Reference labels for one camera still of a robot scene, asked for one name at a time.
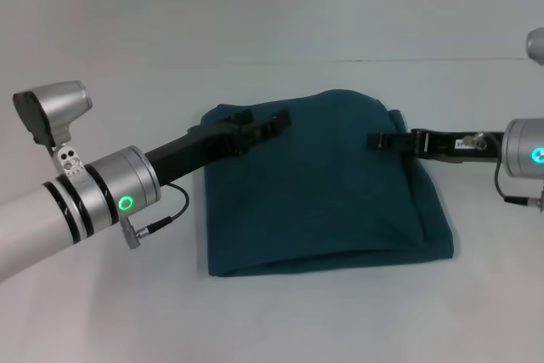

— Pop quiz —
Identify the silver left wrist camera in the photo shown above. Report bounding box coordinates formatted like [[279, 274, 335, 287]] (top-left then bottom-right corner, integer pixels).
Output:
[[11, 79, 94, 178]]

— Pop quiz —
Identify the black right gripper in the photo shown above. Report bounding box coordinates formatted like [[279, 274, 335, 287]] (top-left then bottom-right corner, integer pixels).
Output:
[[365, 127, 507, 166]]

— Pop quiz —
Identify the teal blue t-shirt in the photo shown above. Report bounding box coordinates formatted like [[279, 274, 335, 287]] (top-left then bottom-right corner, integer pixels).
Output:
[[197, 88, 458, 278]]

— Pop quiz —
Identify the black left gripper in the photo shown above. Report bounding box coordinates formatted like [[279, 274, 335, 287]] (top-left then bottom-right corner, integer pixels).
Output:
[[144, 108, 293, 188]]

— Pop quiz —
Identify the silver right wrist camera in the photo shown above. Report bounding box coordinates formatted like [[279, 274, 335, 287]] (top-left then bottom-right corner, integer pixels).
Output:
[[525, 27, 544, 61]]

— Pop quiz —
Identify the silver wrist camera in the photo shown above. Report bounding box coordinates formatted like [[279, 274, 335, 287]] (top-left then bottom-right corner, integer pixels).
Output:
[[11, 79, 94, 178], [525, 27, 544, 61]]

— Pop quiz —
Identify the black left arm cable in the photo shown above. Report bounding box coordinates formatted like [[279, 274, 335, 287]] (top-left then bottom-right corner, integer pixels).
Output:
[[122, 183, 190, 252]]

